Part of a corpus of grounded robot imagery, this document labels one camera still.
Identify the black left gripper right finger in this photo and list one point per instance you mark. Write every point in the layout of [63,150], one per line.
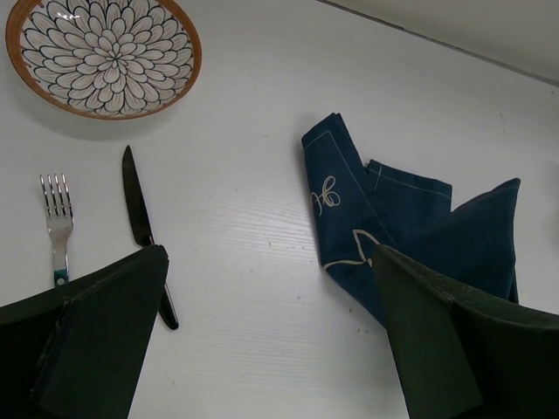
[461,352]

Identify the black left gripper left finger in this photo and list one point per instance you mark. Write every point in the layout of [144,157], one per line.
[77,350]

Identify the dark blue cloth napkin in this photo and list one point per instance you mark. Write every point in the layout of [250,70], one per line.
[358,206]

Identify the black table knife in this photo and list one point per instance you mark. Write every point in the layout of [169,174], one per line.
[141,228]

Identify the floral plate with orange rim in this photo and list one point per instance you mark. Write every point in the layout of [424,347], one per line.
[105,60]

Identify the silver fork teal handle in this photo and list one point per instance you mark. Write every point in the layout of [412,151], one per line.
[59,223]

